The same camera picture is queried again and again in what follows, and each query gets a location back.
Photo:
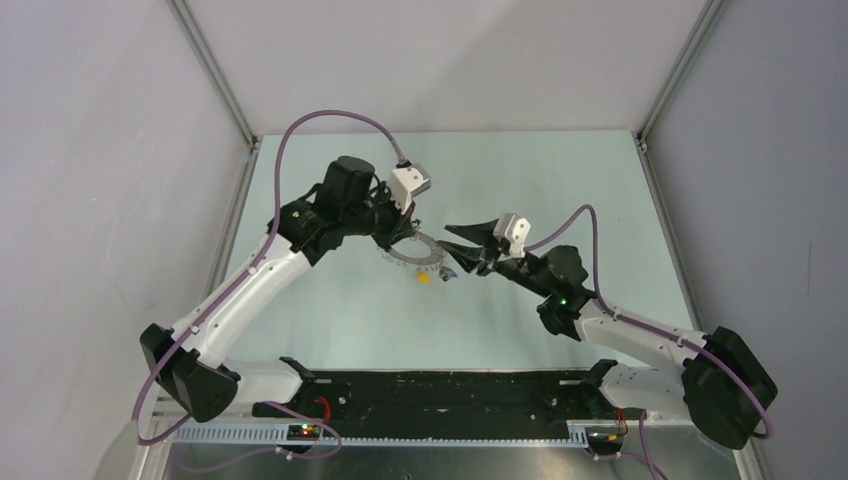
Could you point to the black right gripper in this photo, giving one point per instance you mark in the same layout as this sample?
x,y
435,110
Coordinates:
x,y
487,257

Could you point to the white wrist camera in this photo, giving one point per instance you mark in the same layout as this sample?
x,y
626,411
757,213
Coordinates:
x,y
511,231
405,183

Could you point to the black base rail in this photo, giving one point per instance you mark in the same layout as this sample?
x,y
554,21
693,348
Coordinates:
x,y
455,404

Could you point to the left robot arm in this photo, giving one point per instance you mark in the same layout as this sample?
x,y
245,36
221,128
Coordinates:
x,y
189,360

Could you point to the key with yellow tag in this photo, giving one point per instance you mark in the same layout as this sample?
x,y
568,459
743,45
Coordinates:
x,y
423,278

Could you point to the left aluminium frame post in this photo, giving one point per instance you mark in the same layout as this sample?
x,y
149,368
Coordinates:
x,y
199,44

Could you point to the right controller board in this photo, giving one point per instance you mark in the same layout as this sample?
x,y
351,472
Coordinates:
x,y
605,437

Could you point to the right aluminium frame post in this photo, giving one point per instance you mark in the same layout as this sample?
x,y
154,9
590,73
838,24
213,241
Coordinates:
x,y
706,21

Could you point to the white slotted cable duct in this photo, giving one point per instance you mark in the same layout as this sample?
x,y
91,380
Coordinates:
x,y
275,435

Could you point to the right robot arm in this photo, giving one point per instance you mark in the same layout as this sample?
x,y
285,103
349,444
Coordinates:
x,y
717,382

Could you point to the key with blue tag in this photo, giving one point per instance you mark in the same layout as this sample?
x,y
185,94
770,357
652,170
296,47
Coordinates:
x,y
446,273

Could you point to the aluminium frame post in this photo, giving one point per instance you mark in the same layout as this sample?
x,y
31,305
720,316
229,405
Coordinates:
x,y
706,21
199,44

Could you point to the large metal key ring disc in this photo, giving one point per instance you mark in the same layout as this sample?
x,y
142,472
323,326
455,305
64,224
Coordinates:
x,y
420,252

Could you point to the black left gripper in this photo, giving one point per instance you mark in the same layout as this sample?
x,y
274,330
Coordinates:
x,y
401,225

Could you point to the left controller board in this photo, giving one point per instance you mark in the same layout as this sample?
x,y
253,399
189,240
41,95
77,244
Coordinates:
x,y
303,432

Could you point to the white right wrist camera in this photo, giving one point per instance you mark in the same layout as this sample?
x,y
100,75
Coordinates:
x,y
511,231

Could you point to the controller board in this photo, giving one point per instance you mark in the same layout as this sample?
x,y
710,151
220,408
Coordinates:
x,y
605,437
303,432

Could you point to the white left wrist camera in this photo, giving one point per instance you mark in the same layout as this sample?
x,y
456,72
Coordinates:
x,y
405,183

